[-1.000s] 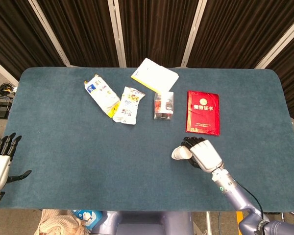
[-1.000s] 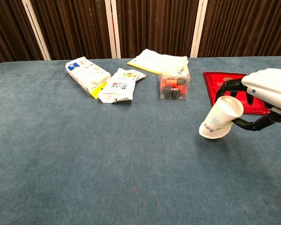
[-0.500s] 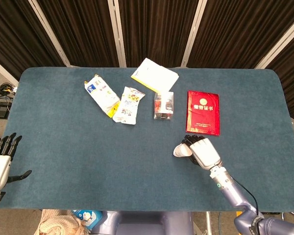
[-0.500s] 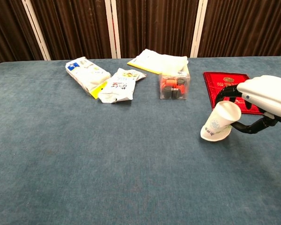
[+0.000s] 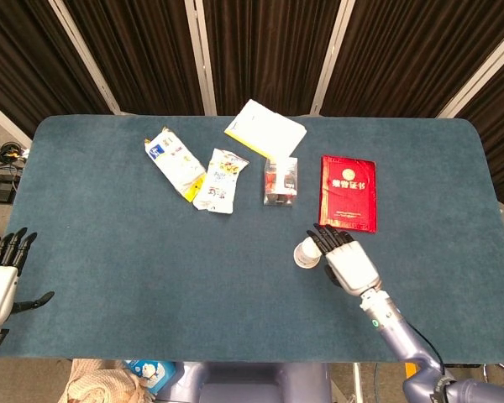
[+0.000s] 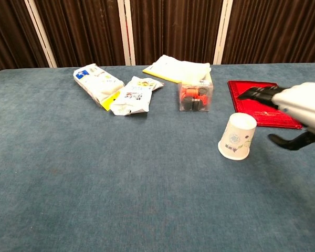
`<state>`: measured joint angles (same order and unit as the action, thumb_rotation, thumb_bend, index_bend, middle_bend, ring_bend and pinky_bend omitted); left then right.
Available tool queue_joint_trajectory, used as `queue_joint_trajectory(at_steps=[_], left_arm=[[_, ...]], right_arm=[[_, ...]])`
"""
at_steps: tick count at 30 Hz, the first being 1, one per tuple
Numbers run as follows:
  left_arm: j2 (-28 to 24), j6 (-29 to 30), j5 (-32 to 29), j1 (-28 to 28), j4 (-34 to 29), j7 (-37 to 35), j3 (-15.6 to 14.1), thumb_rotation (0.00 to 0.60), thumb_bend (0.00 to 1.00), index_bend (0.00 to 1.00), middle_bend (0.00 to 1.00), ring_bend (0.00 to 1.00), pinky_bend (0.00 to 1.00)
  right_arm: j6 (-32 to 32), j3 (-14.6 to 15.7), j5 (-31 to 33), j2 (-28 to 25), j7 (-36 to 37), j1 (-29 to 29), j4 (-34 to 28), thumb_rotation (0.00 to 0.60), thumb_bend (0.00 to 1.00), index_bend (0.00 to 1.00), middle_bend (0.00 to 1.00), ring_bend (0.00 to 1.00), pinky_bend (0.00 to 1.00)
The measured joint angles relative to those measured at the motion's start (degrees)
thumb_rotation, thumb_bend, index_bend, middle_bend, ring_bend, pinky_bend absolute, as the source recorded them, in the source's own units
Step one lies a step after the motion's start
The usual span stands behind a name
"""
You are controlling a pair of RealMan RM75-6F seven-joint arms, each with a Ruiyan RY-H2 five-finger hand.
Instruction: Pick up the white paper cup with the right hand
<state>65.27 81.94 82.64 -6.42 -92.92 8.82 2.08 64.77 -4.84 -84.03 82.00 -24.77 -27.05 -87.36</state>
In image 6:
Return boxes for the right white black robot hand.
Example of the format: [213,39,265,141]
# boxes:
[237,81,315,160]

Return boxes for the white printed paper cup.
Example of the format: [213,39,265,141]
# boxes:
[217,112,258,161]

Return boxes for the red certificate folder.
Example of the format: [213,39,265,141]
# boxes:
[227,80,304,130]

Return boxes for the brown curtain panel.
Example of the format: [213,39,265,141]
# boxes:
[221,0,315,65]
[34,0,127,68]
[0,0,50,76]
[130,0,224,66]

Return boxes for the clear plastic box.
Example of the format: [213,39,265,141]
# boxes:
[177,72,214,113]

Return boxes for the white folded plastic bag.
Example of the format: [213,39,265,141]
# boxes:
[150,54,212,84]

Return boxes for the yellow flat folder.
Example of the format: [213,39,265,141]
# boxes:
[142,65,183,85]

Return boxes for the white snack bag red characters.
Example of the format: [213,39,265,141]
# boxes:
[109,76,165,117]

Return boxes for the blue tablecloth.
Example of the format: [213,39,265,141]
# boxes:
[0,62,315,252]

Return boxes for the white snack bag blue print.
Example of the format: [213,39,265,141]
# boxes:
[73,63,125,111]

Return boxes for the white screen frame post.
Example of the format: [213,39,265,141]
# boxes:
[212,0,234,65]
[24,0,58,68]
[117,0,137,66]

